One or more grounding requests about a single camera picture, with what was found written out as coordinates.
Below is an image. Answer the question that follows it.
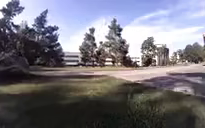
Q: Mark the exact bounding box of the slim conifer tree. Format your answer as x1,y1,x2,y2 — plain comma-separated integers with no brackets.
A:
78,27,99,67

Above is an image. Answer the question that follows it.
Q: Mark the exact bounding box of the tall conifer tree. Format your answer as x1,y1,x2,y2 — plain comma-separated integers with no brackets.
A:
101,17,132,67

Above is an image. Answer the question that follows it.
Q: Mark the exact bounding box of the long low white building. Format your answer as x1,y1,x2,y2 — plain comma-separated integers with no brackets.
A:
62,51,143,67

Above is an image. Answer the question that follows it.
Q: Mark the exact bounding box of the green grass lawn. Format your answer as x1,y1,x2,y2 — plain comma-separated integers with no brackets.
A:
0,65,205,128

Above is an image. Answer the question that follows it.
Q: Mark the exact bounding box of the round-crowned tree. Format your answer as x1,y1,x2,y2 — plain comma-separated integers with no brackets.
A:
140,36,158,67

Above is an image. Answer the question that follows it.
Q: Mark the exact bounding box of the tall grey building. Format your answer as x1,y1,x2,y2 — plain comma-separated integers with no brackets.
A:
154,43,170,67

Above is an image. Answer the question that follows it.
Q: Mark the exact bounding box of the group of dark conifers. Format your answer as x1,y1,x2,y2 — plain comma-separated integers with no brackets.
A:
0,0,66,81

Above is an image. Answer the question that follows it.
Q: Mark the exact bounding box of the grey asphalt road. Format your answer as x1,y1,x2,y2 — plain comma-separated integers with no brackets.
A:
99,63,205,101

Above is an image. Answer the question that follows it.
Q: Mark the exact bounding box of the row of trees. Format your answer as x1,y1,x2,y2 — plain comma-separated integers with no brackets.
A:
169,41,205,65

